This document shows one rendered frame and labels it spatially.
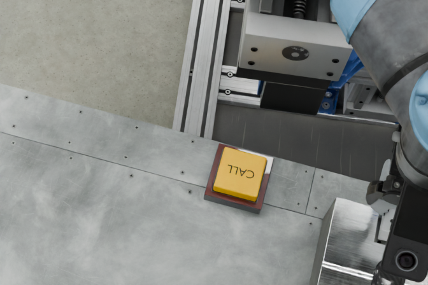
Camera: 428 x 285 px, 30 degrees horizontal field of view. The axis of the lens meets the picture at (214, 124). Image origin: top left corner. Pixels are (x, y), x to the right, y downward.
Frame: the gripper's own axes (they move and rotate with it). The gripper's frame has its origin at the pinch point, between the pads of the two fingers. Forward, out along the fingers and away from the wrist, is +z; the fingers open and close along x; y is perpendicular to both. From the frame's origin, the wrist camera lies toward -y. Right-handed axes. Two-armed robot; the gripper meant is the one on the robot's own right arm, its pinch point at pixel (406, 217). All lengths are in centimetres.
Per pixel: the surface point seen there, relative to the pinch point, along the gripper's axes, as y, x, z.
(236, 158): 4.8, 22.7, 8.4
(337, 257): -5.9, 6.8, 3.7
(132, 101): 35, 65, 92
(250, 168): 3.8, 20.5, 8.6
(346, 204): 1.0, 7.1, 4.7
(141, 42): 52, 68, 94
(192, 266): -10.6, 25.0, 9.7
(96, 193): -4.3, 40.1, 8.5
